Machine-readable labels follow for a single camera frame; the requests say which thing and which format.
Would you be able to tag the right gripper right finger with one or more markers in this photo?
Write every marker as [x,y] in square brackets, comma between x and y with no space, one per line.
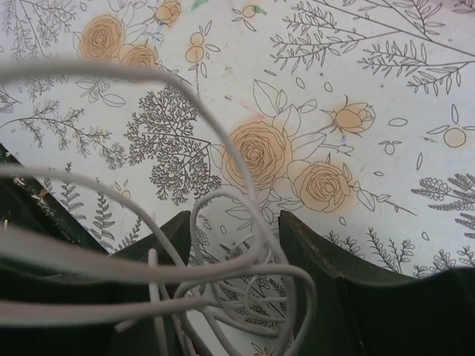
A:
[363,309]

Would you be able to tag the floral table mat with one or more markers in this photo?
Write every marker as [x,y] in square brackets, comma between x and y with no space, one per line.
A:
[360,113]

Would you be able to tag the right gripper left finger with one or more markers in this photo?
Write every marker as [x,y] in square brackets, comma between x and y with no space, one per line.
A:
[24,284]

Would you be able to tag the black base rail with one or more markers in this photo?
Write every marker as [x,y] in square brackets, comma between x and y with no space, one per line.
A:
[25,203]

